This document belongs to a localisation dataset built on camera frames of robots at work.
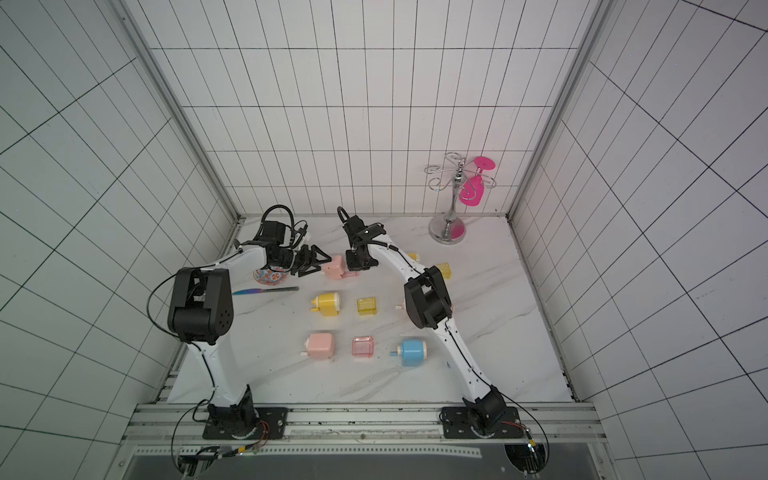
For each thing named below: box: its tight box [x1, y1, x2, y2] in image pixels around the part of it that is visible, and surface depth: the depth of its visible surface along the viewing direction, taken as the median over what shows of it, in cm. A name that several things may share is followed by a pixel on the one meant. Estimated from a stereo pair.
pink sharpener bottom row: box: [300, 333, 334, 359], surface depth 82 cm
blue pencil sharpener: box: [390, 339, 428, 367], surface depth 79 cm
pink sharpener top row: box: [324, 255, 359, 280], surface depth 99 cm
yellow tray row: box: [357, 297, 377, 316], surface depth 95 cm
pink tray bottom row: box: [352, 336, 374, 358], surface depth 87 cm
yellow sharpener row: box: [310, 292, 340, 317], surface depth 89 cm
